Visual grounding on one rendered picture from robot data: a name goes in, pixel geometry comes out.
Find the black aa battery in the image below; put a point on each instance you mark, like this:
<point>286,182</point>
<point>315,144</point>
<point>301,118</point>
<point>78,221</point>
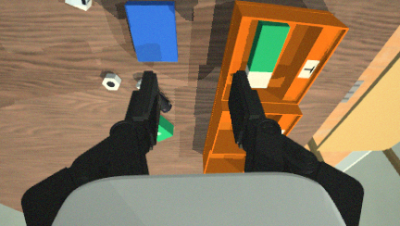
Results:
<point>165,104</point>

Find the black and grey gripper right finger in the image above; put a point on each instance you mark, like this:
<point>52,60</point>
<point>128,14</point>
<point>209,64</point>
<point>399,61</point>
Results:
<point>268,150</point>

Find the white hex nut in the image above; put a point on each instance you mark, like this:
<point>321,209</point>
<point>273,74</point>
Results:
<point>112,81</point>

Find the orange open-top bin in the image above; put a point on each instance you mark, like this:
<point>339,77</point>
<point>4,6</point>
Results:
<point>311,40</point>

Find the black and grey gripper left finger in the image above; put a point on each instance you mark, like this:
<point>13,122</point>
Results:
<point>122,153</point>

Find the blue rectangular block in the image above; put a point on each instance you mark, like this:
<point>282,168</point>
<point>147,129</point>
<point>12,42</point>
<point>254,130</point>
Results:
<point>153,30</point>

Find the white pencil sharpener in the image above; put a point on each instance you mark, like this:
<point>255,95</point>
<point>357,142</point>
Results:
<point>83,4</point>

